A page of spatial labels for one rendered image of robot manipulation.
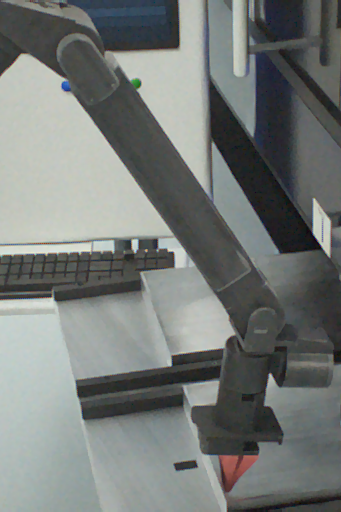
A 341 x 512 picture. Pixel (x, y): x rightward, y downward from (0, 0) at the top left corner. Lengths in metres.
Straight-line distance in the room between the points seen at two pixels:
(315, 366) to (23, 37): 0.52
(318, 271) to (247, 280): 0.68
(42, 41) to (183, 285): 0.86
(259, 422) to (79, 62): 0.51
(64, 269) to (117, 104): 0.96
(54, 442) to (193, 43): 1.34
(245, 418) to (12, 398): 1.97
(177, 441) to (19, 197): 0.80
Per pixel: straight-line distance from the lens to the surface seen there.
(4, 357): 3.69
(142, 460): 1.74
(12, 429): 3.39
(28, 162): 2.40
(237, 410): 1.58
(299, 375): 1.57
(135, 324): 2.03
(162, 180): 1.43
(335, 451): 1.75
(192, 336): 1.99
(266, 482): 1.69
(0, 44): 1.35
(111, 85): 1.35
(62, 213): 2.44
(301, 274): 2.16
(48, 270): 2.32
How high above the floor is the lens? 1.90
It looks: 27 degrees down
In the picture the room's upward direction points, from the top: 3 degrees counter-clockwise
